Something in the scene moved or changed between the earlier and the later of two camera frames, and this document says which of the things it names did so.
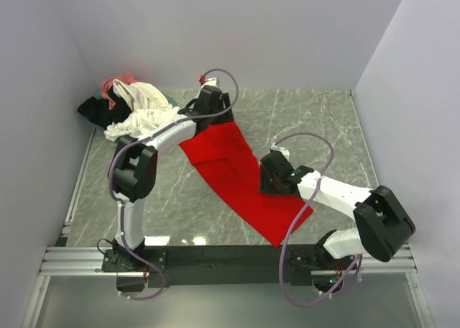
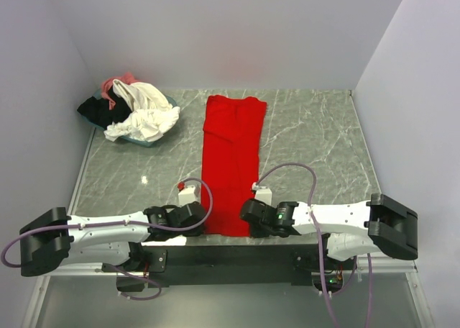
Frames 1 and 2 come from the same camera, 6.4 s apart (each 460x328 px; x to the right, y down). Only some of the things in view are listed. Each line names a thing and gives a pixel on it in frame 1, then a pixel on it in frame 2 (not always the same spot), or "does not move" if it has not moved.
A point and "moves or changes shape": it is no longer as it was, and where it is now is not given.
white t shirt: (150, 108) does not move
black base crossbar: (228, 266) does not move
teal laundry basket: (98, 93) does not move
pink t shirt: (128, 78) does not move
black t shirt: (98, 110) does not move
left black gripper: (226, 118) → (195, 233)
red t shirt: (223, 155) moves or changes shape
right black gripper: (264, 185) → (256, 234)
